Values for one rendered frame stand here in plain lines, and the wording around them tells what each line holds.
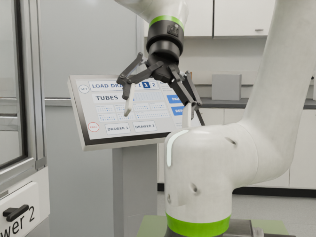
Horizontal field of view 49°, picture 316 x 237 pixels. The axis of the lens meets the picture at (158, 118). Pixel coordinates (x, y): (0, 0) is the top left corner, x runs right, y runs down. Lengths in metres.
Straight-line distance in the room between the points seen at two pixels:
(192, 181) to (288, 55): 0.28
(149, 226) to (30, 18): 0.60
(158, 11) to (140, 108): 0.56
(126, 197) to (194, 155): 0.88
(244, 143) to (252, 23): 3.08
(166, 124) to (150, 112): 0.08
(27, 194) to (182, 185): 0.45
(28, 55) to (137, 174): 0.71
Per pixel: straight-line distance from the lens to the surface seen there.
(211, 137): 0.63
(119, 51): 2.09
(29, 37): 0.97
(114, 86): 1.41
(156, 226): 0.85
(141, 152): 1.44
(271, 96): 0.69
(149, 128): 1.34
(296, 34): 0.66
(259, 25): 3.72
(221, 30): 3.68
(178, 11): 0.92
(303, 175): 3.58
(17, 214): 0.85
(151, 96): 1.44
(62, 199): 2.35
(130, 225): 1.52
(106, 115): 1.32
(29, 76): 0.96
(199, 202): 0.64
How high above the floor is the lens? 1.22
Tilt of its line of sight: 8 degrees down
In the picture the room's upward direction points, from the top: straight up
